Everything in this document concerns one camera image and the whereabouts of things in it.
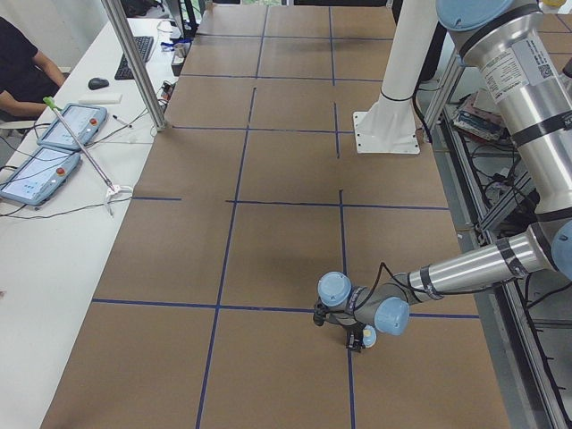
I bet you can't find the reacher grabber stick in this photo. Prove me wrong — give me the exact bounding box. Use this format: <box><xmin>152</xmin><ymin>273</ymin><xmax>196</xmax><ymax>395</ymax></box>
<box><xmin>43</xmin><ymin>97</ymin><xmax>133</xmax><ymax>216</ymax></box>

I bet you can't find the lower teach pendant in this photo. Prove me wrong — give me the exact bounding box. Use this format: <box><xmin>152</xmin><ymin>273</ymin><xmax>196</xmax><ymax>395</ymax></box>
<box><xmin>1</xmin><ymin>147</ymin><xmax>80</xmax><ymax>206</ymax></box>

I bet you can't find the black computer mouse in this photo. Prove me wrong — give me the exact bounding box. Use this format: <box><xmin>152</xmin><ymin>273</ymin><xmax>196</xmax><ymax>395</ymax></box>
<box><xmin>88</xmin><ymin>78</ymin><xmax>110</xmax><ymax>90</ymax></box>

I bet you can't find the black keyboard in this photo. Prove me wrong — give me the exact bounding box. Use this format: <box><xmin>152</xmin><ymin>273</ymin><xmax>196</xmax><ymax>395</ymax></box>
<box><xmin>114</xmin><ymin>35</ymin><xmax>156</xmax><ymax>81</ymax></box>

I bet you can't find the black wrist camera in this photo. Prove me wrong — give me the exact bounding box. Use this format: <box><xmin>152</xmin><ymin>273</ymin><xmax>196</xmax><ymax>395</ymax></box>
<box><xmin>313</xmin><ymin>301</ymin><xmax>328</xmax><ymax>327</ymax></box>

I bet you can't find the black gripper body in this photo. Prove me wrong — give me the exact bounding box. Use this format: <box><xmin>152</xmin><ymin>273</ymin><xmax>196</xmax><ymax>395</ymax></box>
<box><xmin>345</xmin><ymin>324</ymin><xmax>365</xmax><ymax>348</ymax></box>

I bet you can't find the teach pendant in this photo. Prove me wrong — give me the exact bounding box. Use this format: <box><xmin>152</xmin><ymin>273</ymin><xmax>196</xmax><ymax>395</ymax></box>
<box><xmin>1</xmin><ymin>147</ymin><xmax>80</xmax><ymax>206</ymax></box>
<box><xmin>38</xmin><ymin>103</ymin><xmax>107</xmax><ymax>150</ymax></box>

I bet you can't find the black marker pen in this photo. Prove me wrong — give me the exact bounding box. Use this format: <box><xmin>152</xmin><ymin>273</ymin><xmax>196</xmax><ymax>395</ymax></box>
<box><xmin>112</xmin><ymin>114</ymin><xmax>133</xmax><ymax>129</ymax></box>

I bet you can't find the aluminium frame post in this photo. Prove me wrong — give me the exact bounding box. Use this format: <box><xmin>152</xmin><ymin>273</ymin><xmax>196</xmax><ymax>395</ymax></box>
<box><xmin>101</xmin><ymin>0</ymin><xmax>167</xmax><ymax>132</ymax></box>

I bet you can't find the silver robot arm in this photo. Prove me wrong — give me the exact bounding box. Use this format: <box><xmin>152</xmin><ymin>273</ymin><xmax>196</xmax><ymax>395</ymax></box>
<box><xmin>313</xmin><ymin>1</ymin><xmax>571</xmax><ymax>350</ymax></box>

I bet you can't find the stack of books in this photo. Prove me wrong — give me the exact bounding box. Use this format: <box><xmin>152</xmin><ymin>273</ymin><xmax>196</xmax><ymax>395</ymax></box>
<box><xmin>452</xmin><ymin>88</ymin><xmax>507</xmax><ymax>141</ymax></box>

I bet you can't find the seated person black shirt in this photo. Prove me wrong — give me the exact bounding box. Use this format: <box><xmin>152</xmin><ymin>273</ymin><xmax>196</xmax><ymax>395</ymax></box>
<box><xmin>1</xmin><ymin>17</ymin><xmax>66</xmax><ymax>121</ymax></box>

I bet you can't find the upper teach pendant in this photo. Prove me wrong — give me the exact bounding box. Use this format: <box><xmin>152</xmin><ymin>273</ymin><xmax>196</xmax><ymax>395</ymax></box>
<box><xmin>38</xmin><ymin>103</ymin><xmax>107</xmax><ymax>150</ymax></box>

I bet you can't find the brown paper table cover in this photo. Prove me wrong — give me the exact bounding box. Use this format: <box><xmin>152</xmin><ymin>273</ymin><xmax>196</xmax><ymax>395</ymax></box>
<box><xmin>39</xmin><ymin>4</ymin><xmax>572</xmax><ymax>429</ymax></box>

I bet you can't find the blue white call bell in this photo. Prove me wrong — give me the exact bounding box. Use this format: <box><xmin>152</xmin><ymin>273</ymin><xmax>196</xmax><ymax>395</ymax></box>
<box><xmin>362</xmin><ymin>325</ymin><xmax>377</xmax><ymax>349</ymax></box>

